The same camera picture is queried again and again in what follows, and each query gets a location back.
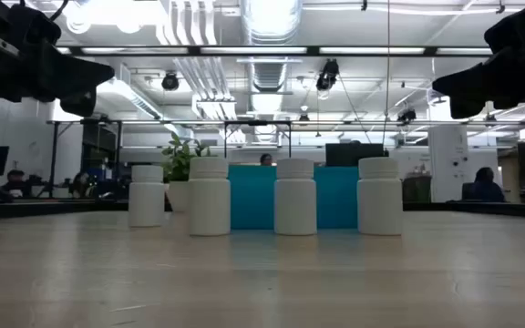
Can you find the black aluminium table frame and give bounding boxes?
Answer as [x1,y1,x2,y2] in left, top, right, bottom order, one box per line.
[0,199,525,223]

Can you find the silver ventilation duct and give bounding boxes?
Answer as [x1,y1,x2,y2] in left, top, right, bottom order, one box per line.
[239,0,304,92]

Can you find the white pillar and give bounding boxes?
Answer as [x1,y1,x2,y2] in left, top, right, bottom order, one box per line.
[427,125,469,204]

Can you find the white pill bottle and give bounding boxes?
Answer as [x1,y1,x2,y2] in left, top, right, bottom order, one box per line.
[273,158,317,236]
[188,157,232,237]
[128,164,166,228]
[356,157,404,236]

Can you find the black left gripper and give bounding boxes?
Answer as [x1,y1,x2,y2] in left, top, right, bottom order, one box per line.
[0,0,116,118]

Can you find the black computer monitor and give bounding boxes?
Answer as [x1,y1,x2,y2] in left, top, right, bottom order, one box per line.
[324,143,385,168]

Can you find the background metal frame rig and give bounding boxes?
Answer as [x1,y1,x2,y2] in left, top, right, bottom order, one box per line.
[46,118,525,200]

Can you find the green potted plant white pot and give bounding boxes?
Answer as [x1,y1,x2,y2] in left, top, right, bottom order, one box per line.
[160,131,213,213]

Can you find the black overhead frame rail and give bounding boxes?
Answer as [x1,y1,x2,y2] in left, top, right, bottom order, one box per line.
[57,45,494,57]

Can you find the blue plastic basket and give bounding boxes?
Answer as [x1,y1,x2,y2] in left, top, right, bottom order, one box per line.
[228,164,360,231]

